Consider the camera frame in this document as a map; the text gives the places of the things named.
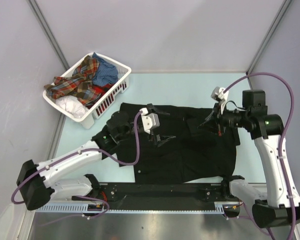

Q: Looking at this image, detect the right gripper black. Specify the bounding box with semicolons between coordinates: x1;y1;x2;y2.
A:
197;101;250;136

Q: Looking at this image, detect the black long sleeve shirt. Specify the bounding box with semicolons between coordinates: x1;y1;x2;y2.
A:
115;103;240;185

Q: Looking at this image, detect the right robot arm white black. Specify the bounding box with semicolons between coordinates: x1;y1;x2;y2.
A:
199;87;300;229

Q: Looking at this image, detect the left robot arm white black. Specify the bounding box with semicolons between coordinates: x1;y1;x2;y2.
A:
11;104;172;211

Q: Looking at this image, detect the plaid long sleeve shirt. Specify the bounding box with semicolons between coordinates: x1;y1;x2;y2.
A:
44;56;101;108

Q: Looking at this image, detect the red shirt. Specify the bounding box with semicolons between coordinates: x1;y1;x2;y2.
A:
92;84;113;97

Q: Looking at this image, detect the blue shirt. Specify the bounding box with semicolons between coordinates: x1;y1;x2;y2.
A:
92;52;119;87

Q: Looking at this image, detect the white laundry basket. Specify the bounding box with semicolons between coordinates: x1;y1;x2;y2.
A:
43;52;132;129

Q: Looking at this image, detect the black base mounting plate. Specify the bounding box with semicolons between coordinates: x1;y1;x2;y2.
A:
97;182;239;208

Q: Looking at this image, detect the white shirt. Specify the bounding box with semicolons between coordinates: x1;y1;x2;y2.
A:
55;95;89;119

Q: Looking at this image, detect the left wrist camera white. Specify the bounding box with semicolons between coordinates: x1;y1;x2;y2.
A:
139;107;160;134

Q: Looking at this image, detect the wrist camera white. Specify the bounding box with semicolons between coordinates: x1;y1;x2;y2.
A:
210;86;229;114
139;107;160;134

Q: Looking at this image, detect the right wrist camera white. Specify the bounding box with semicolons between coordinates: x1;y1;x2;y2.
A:
210;86;229;114

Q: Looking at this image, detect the white slotted cable duct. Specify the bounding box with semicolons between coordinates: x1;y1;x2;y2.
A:
36;201;243;215

